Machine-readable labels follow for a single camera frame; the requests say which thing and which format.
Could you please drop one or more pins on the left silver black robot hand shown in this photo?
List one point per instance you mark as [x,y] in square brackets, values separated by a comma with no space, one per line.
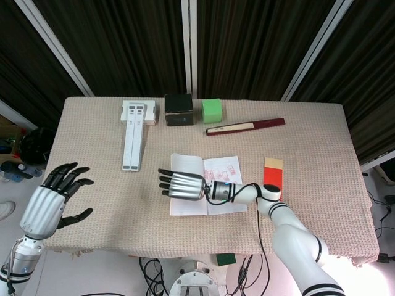
[41,209]

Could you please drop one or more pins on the black round bin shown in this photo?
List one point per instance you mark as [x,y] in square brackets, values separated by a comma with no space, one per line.
[37,145]

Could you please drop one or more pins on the white frame post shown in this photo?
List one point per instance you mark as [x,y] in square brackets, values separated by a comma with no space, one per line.
[318,46]
[376,163]
[186,46]
[18,114]
[57,46]

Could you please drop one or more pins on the yellow cover lined notebook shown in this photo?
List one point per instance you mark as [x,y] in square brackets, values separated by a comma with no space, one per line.
[188,163]

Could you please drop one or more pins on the black cube box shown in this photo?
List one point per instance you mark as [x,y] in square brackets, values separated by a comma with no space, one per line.
[179,108]

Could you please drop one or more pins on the red and tan card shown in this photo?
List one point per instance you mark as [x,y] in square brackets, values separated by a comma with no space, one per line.
[273,175]

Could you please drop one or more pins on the dark red folded fan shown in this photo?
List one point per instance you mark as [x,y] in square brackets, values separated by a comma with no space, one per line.
[247,126]

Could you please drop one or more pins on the blue water bottle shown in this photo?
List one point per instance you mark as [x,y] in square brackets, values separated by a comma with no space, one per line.
[12,171]

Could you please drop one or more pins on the white folding stand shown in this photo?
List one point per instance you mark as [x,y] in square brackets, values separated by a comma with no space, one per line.
[132,148]

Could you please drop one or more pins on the dark pleated curtain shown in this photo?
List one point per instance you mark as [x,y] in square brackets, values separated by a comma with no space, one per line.
[253,46]
[123,46]
[370,77]
[18,61]

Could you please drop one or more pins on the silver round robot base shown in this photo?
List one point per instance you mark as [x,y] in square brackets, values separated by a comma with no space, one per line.
[194,280]

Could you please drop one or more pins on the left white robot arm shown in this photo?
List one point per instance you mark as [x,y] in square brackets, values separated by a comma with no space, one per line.
[24,256]

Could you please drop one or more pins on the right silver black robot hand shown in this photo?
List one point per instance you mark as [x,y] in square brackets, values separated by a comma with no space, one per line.
[186,186]

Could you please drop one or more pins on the beige waffle tablecloth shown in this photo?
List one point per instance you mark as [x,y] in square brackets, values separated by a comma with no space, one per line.
[92,138]

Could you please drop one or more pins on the brown cardboard box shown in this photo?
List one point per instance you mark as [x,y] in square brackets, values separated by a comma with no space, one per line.
[7,132]

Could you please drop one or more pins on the dark green block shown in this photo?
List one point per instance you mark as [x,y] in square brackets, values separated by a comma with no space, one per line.
[226,259]

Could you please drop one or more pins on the green cube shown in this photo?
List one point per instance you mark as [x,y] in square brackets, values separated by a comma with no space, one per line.
[212,111]

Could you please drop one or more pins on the white shoe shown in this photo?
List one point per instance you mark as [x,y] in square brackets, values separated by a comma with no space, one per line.
[6,210]

